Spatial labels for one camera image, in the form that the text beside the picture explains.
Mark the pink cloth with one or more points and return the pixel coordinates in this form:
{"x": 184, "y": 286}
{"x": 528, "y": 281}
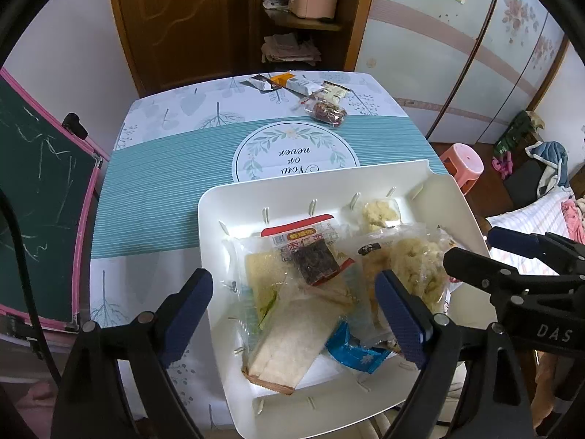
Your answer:
{"x": 575, "y": 215}

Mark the white plastic tray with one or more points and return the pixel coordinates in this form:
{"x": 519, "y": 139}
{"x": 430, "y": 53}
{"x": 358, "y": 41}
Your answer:
{"x": 228, "y": 210}

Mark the white triangular sandwich packet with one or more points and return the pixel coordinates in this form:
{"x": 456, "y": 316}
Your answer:
{"x": 292, "y": 343}

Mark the floral pale blue wardrobe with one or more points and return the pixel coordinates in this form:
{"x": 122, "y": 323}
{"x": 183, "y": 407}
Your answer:
{"x": 434, "y": 55}

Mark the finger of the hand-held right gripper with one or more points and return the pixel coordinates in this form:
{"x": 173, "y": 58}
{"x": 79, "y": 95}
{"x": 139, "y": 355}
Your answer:
{"x": 507, "y": 241}
{"x": 475, "y": 269}

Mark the clear packet of yellow cake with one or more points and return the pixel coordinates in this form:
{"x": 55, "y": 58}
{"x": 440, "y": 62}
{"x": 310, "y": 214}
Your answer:
{"x": 263, "y": 270}

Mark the white bed blanket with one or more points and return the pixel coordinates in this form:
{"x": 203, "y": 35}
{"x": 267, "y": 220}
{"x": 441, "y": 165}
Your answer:
{"x": 539, "y": 219}

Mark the beige labelled snack packet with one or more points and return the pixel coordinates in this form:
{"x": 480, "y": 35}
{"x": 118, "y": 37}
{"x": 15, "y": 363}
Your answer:
{"x": 334, "y": 91}

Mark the blue snack packet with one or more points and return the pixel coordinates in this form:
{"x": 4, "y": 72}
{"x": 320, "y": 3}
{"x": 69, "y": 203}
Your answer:
{"x": 352, "y": 352}

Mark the orange and white snack packet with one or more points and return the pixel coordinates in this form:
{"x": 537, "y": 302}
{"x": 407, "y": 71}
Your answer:
{"x": 295, "y": 83}

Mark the pink plastic stool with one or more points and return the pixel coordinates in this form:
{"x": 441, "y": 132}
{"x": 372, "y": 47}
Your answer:
{"x": 464, "y": 164}

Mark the brown and white snack packet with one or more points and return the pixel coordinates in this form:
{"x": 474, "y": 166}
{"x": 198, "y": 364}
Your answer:
{"x": 257, "y": 83}

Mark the brown wooden door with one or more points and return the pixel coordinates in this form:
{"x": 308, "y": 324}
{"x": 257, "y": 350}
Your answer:
{"x": 183, "y": 27}

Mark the clear bag of yellow puffs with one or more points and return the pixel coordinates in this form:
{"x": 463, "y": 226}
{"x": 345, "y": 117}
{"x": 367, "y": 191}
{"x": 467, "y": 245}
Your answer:
{"x": 422, "y": 260}

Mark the black clip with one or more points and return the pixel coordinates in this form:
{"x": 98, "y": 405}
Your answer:
{"x": 75, "y": 124}

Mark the red-topped dark bar packet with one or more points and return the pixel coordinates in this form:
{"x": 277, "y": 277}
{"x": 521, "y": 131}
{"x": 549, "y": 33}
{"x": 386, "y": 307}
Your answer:
{"x": 315, "y": 260}

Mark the green chalkboard with pink frame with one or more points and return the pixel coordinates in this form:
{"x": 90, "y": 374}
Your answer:
{"x": 41, "y": 201}

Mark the wooden shelf unit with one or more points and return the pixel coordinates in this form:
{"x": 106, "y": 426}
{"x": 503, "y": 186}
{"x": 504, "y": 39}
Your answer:
{"x": 352, "y": 13}

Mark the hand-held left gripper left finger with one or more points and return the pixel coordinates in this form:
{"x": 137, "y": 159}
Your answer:
{"x": 185, "y": 312}

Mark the pink toy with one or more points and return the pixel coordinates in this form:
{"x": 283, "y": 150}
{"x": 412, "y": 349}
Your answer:
{"x": 502, "y": 167}

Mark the stack of folded papers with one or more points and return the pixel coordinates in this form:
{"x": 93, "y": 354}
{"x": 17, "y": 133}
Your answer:
{"x": 290, "y": 49}

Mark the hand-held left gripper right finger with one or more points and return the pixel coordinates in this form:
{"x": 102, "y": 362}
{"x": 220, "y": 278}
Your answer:
{"x": 402, "y": 322}

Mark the blue and white towel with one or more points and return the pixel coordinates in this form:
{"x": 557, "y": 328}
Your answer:
{"x": 550, "y": 160}

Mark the small clear packet of puffs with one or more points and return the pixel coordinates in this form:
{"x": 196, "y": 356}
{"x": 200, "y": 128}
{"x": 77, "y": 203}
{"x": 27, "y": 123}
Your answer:
{"x": 378, "y": 212}

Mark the clear pack of walnut dates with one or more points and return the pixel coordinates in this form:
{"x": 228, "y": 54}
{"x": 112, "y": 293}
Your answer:
{"x": 327, "y": 110}

